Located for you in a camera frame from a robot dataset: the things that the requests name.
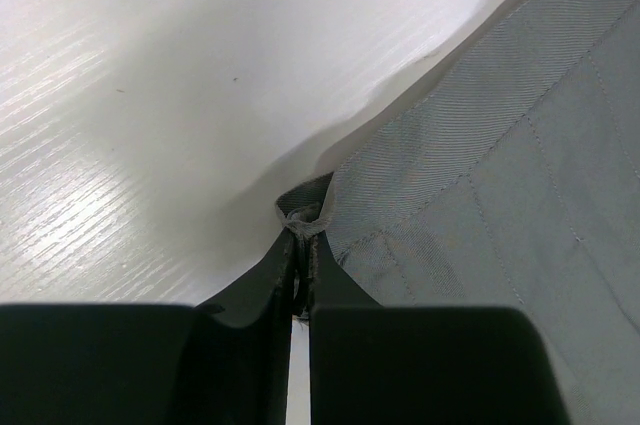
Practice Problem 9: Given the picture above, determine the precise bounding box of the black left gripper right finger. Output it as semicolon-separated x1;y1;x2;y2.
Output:
310;236;569;424

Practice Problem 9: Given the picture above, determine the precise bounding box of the grey pleated skirt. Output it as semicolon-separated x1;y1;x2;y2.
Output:
277;0;639;424

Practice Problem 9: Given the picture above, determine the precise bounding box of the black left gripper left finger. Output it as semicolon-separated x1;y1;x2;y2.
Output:
1;232;295;424

